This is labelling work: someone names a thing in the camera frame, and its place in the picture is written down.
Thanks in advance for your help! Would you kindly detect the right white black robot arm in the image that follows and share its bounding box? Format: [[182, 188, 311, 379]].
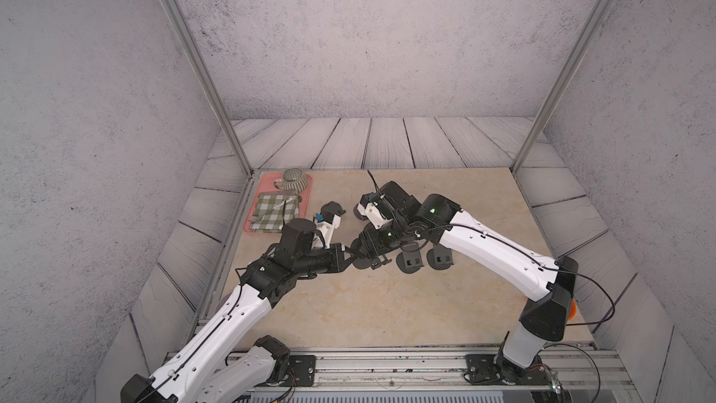
[[352, 181, 578, 369]]

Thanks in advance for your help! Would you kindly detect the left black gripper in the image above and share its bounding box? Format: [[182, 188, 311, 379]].
[[293, 241, 360, 279]]

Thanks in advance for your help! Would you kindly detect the green checkered cloth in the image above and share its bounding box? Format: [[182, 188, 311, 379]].
[[249, 192, 302, 233]]

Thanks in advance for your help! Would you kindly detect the striped ceramic cup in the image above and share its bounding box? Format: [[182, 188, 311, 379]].
[[273, 168, 309, 194]]

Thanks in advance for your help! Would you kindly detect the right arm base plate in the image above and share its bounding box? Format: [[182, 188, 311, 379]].
[[464, 354, 551, 386]]

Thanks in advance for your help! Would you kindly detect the left metal corner post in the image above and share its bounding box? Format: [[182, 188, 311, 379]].
[[160, 0, 254, 176]]

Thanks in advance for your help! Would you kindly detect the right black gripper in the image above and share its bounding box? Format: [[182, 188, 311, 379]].
[[351, 218, 414, 259]]

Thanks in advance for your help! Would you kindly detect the pink plastic tray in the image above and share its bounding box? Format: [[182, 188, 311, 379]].
[[244, 172, 313, 232]]

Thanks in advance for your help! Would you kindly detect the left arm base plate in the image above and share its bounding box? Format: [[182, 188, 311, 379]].
[[258, 354, 317, 387]]

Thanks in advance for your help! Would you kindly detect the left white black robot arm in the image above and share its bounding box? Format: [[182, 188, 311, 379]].
[[120, 216, 354, 402]]

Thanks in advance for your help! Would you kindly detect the right metal corner post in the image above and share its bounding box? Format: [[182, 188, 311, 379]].
[[510, 0, 615, 176]]

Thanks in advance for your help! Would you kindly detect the metal corner post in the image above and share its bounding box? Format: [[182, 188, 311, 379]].
[[510, 0, 615, 176], [160, 0, 254, 176]]

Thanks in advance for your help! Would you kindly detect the aluminium rail frame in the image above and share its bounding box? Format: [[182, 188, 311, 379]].
[[225, 343, 641, 402]]

